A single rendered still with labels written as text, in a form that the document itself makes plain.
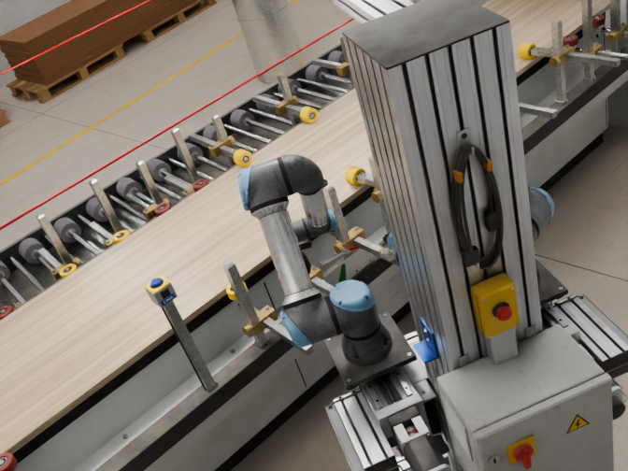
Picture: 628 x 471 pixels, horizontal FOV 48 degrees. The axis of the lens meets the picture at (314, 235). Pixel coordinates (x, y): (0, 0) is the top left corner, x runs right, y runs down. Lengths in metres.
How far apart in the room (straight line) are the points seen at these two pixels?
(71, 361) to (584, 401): 1.86
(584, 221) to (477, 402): 2.57
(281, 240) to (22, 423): 1.21
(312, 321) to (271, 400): 1.33
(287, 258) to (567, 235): 2.35
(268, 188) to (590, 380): 0.97
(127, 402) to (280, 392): 0.77
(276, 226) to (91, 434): 1.21
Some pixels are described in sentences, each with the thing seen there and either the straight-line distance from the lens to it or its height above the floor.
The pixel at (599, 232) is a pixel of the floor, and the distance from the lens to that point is 4.08.
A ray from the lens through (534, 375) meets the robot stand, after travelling 1.74.
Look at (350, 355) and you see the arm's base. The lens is 2.09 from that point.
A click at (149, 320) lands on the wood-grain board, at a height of 0.90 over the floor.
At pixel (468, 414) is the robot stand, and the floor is 1.23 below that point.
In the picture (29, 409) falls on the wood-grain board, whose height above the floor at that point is 0.90.
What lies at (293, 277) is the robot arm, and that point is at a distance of 1.99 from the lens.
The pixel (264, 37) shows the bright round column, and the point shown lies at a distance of 6.55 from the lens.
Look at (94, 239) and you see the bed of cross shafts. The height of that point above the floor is 0.71.
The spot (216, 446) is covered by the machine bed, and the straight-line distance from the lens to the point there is 3.20.
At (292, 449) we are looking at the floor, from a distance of 3.32.
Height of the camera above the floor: 2.55
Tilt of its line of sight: 35 degrees down
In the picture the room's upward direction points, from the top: 18 degrees counter-clockwise
